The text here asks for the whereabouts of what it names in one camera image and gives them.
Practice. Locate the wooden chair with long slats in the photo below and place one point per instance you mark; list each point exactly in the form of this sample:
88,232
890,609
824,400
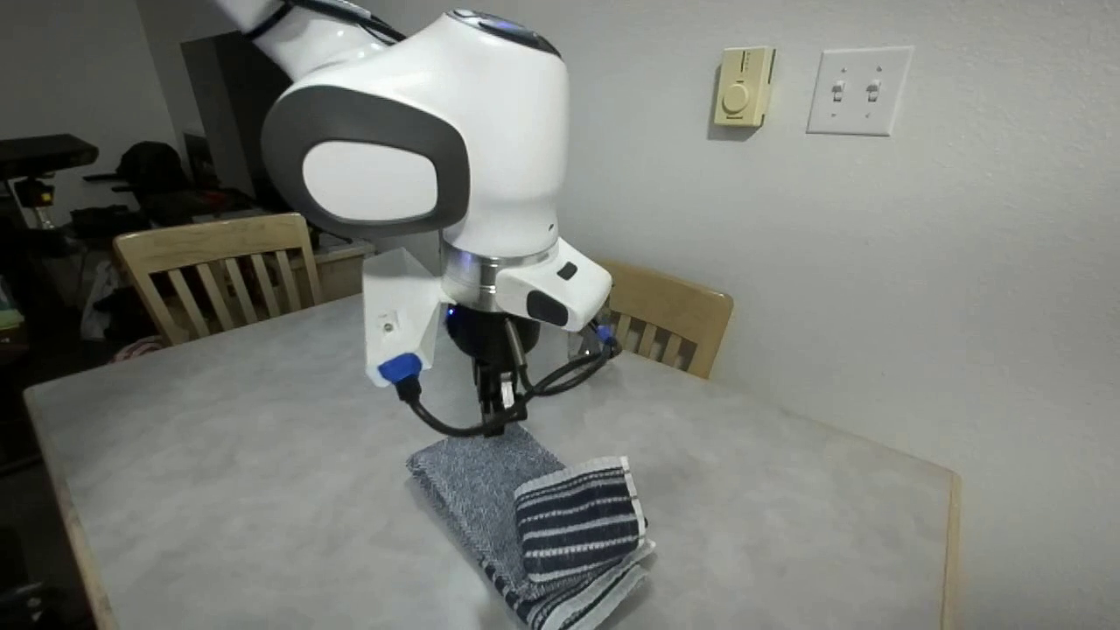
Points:
211,250

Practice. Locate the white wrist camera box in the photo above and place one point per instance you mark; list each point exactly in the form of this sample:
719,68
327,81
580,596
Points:
402,310

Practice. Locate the wooden chair with short slats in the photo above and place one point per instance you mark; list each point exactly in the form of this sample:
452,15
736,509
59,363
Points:
684,315

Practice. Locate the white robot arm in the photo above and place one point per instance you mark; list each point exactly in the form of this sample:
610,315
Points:
502,127

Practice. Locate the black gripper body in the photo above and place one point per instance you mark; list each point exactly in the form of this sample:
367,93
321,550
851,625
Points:
492,338

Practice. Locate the black bag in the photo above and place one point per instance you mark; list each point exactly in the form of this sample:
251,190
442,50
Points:
152,176

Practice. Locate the beige wall thermostat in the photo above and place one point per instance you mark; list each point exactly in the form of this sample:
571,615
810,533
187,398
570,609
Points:
743,90

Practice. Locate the grey towel with navy stripes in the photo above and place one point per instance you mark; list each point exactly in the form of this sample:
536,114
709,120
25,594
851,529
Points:
492,492

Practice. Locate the black padded bench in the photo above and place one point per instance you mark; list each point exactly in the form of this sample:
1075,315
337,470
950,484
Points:
39,155

